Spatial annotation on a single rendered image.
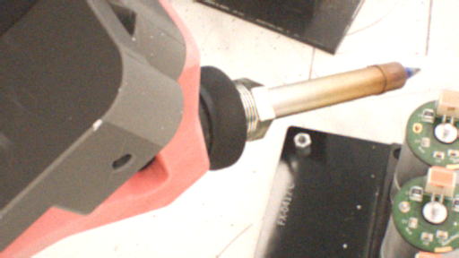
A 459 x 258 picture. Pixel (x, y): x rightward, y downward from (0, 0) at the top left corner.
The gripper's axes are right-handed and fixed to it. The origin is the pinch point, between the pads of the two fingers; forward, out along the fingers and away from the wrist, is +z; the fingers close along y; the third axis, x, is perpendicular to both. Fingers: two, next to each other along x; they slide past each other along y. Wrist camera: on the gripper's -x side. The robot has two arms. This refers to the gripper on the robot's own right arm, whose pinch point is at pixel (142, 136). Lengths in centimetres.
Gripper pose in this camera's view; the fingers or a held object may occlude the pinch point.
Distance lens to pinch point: 20.2
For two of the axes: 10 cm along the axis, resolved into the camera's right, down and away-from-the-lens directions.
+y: -5.2, -7.2, 4.7
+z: 4.3, 2.5, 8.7
